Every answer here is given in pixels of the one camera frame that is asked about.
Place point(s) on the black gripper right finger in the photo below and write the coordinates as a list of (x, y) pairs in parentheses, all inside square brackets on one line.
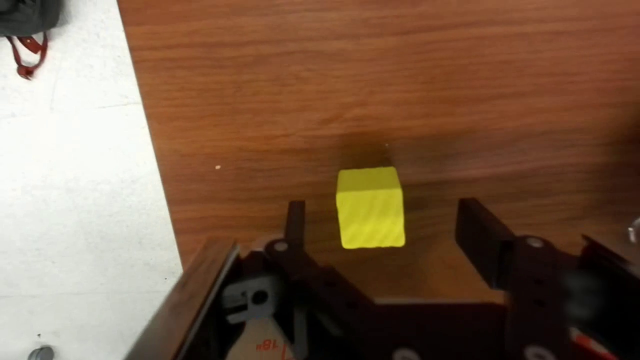
[(487, 236)]

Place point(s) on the yellow cube block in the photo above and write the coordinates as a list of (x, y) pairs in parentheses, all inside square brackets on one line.
[(371, 210)]

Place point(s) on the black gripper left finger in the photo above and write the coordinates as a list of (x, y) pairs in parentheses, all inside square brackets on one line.
[(296, 231)]

